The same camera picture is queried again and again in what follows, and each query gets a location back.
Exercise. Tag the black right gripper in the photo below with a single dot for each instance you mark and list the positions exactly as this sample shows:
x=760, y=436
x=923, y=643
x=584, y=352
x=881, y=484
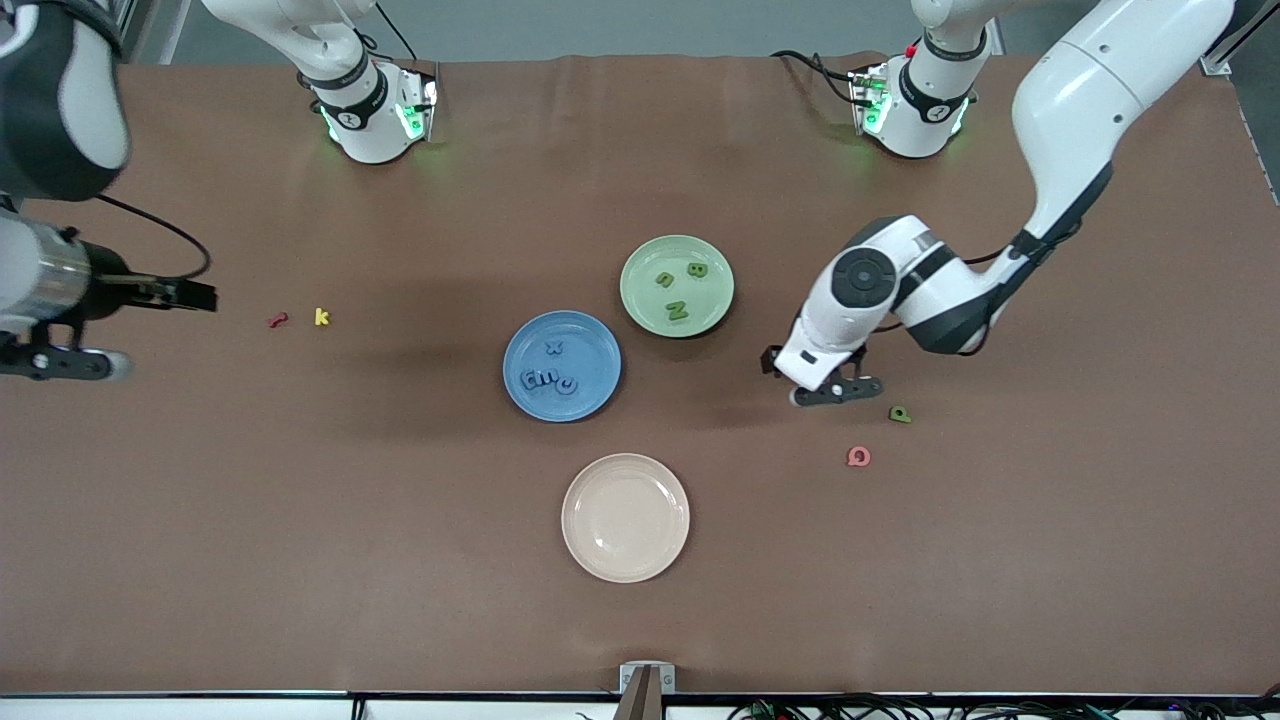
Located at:
x=112, y=284

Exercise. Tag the green letter P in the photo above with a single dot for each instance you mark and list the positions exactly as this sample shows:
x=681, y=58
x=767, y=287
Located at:
x=906, y=417

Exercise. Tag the blue letter c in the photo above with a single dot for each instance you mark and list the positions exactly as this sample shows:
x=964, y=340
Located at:
x=567, y=394

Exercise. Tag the blue letter m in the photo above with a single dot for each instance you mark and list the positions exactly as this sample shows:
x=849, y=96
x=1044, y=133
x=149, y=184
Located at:
x=548, y=377

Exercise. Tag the blue letter g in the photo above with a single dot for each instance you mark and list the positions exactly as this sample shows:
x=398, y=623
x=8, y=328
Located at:
x=526, y=381

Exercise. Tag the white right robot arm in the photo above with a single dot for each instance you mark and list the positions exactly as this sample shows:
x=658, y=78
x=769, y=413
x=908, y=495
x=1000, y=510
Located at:
x=370, y=130

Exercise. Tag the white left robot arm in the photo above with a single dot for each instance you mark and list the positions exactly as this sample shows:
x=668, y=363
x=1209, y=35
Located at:
x=1100, y=80

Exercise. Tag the pink letter Q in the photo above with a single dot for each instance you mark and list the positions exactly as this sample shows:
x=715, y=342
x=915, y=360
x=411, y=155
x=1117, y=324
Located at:
x=851, y=457

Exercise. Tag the green plate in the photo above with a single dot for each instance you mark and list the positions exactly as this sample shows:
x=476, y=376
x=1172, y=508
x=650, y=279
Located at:
x=650, y=310

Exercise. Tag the blue plate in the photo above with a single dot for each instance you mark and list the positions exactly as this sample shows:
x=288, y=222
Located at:
x=590, y=405

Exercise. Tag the beige plate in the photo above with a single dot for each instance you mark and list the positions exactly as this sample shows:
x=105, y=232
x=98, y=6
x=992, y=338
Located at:
x=625, y=518

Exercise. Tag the brown table cover sheet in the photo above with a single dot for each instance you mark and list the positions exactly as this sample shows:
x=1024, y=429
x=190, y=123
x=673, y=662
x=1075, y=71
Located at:
x=200, y=600

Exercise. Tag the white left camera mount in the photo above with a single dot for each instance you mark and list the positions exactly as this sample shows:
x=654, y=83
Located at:
x=815, y=360

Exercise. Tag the grey camera pole bracket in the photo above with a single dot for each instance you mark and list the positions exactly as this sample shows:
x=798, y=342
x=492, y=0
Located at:
x=647, y=690

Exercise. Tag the aluminium frame profile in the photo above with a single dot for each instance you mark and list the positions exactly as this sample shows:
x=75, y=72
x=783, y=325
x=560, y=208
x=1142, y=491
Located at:
x=1215, y=64

